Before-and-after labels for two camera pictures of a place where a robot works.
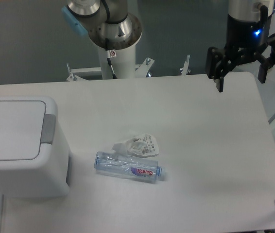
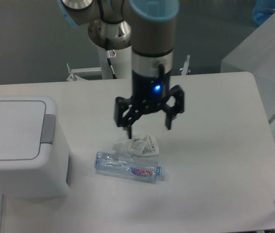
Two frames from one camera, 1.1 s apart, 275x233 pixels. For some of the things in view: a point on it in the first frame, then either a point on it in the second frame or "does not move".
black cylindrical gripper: x=245 y=40 to x=150 y=92
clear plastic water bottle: x=145 y=171 does not move
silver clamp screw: x=184 y=70 does not move
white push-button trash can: x=18 y=158 does not move
